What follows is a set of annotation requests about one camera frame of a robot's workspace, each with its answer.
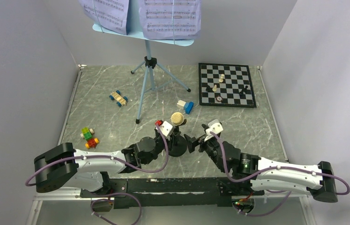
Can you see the black chess piece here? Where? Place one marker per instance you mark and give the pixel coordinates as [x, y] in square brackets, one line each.
[209, 89]
[243, 90]

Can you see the white chess pawn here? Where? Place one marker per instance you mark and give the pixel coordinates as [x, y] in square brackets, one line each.
[214, 88]

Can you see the blue white block toy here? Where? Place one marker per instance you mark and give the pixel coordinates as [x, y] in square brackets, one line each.
[186, 106]

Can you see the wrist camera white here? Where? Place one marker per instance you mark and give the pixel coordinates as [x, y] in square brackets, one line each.
[215, 127]
[165, 128]

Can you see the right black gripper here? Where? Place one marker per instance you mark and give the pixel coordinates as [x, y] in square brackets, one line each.
[193, 142]

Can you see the poker chip on chessboard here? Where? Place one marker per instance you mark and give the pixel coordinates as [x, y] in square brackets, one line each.
[218, 99]

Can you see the black chess piece right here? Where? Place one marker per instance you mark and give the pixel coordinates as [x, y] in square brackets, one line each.
[243, 90]

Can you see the left sheet music page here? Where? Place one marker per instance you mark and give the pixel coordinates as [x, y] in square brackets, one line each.
[109, 14]

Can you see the white chess piece upper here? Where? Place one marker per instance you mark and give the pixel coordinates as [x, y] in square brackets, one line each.
[221, 78]

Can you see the black chess piece left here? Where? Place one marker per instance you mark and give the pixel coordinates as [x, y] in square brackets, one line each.
[209, 89]

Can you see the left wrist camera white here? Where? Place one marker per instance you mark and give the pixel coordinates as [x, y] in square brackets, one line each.
[165, 128]

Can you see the black microphone stand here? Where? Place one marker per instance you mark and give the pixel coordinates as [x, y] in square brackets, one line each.
[183, 146]

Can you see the black white chessboard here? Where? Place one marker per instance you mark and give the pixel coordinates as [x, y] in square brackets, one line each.
[236, 76]

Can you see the wooden toy car blue wheels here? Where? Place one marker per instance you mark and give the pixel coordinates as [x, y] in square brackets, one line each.
[120, 100]

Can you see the light blue music stand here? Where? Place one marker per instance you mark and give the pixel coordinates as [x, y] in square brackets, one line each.
[134, 30]

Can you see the sheet music page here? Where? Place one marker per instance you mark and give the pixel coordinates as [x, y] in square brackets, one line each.
[170, 19]
[109, 14]

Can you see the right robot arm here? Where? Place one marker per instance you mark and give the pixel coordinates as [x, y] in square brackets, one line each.
[255, 173]

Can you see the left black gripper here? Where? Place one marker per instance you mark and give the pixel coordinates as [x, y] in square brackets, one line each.
[168, 141]

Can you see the colourful brick toy train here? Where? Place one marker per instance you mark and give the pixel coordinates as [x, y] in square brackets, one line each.
[88, 135]

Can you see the right sheet music page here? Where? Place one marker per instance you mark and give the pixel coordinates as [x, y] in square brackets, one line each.
[170, 19]

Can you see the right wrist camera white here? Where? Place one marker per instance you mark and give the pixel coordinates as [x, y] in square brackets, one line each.
[215, 127]

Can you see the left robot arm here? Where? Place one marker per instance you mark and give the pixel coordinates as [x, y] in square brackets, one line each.
[65, 166]

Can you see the gold toy microphone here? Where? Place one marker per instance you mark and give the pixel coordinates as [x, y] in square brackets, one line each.
[178, 119]

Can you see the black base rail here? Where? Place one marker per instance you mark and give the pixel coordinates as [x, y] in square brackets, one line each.
[146, 192]

